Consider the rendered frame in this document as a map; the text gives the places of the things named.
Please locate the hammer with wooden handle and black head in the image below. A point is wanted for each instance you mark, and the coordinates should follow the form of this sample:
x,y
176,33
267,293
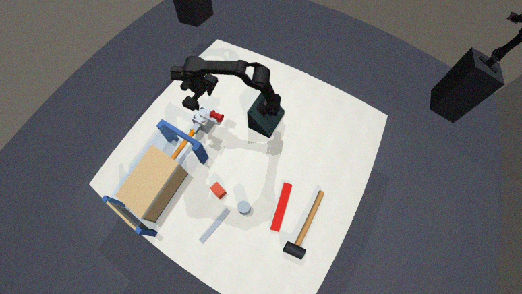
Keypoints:
x,y
295,249

